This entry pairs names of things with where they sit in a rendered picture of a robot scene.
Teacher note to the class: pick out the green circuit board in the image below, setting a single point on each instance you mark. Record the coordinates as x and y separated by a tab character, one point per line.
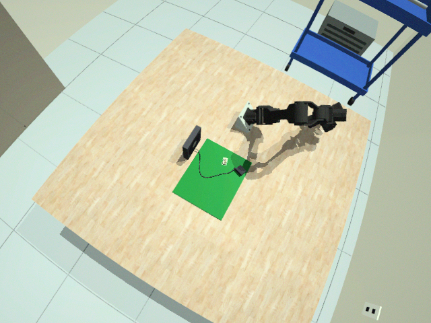
213	195

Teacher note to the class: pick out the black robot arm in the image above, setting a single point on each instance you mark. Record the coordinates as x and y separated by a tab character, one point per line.
297	114

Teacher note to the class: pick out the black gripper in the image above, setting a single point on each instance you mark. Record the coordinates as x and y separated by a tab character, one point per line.
336	106

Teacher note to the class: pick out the black cable with plug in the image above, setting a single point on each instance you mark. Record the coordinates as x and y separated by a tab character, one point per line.
239	169

